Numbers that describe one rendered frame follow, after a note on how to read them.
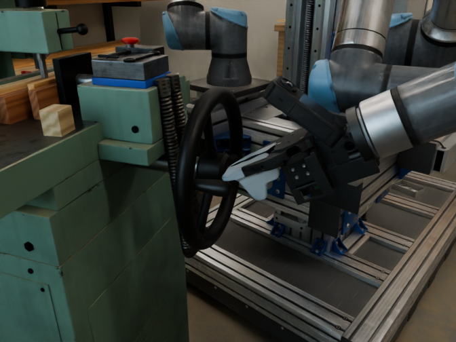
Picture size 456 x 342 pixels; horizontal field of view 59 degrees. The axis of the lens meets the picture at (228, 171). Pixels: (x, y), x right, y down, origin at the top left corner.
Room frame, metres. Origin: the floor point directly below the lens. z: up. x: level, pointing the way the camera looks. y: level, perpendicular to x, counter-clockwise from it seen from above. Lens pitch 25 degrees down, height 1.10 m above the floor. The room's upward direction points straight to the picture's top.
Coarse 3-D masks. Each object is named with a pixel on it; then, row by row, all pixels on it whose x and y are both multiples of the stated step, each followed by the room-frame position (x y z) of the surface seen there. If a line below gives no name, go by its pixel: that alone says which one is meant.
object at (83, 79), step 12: (60, 60) 0.70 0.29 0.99; (72, 60) 0.73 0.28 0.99; (84, 60) 0.76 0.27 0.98; (60, 72) 0.69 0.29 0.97; (72, 72) 0.72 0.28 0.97; (84, 72) 0.75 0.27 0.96; (60, 84) 0.70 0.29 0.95; (72, 84) 0.72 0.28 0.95; (60, 96) 0.70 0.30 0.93; (72, 96) 0.71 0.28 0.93; (72, 108) 0.71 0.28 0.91
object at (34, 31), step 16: (0, 16) 0.74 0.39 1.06; (16, 16) 0.73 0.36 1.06; (32, 16) 0.72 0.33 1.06; (48, 16) 0.73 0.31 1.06; (64, 16) 0.77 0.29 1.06; (0, 32) 0.74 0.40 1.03; (16, 32) 0.73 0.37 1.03; (32, 32) 0.72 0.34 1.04; (48, 32) 0.72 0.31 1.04; (0, 48) 0.75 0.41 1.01; (16, 48) 0.73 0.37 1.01; (32, 48) 0.72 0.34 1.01; (48, 48) 0.72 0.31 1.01; (64, 48) 0.75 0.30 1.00
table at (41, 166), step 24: (24, 120) 0.65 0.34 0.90; (0, 144) 0.54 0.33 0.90; (24, 144) 0.54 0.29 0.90; (48, 144) 0.54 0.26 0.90; (72, 144) 0.57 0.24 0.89; (96, 144) 0.62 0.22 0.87; (120, 144) 0.62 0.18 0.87; (144, 144) 0.62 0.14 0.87; (0, 168) 0.45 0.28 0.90; (24, 168) 0.48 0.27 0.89; (48, 168) 0.52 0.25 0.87; (72, 168) 0.56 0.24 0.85; (0, 192) 0.44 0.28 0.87; (24, 192) 0.47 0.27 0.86; (0, 216) 0.43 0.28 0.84
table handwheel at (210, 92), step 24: (216, 96) 0.63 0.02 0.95; (192, 120) 0.57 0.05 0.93; (240, 120) 0.76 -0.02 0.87; (192, 144) 0.54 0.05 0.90; (240, 144) 0.77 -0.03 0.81; (168, 168) 0.66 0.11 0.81; (192, 168) 0.53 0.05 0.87; (216, 168) 0.62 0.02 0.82; (192, 192) 0.53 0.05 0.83; (192, 216) 0.52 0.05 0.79; (216, 216) 0.68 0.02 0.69; (192, 240) 0.53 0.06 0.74; (216, 240) 0.62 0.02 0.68
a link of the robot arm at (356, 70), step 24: (360, 0) 0.62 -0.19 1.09; (384, 0) 0.62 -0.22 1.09; (360, 24) 0.60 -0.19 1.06; (384, 24) 0.61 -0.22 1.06; (336, 48) 0.61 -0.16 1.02; (360, 48) 0.58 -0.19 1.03; (384, 48) 0.61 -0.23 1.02; (312, 72) 0.59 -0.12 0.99; (336, 72) 0.58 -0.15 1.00; (360, 72) 0.56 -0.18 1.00; (384, 72) 0.55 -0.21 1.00; (312, 96) 0.58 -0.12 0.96; (336, 96) 0.56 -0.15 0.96; (360, 96) 0.55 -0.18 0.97
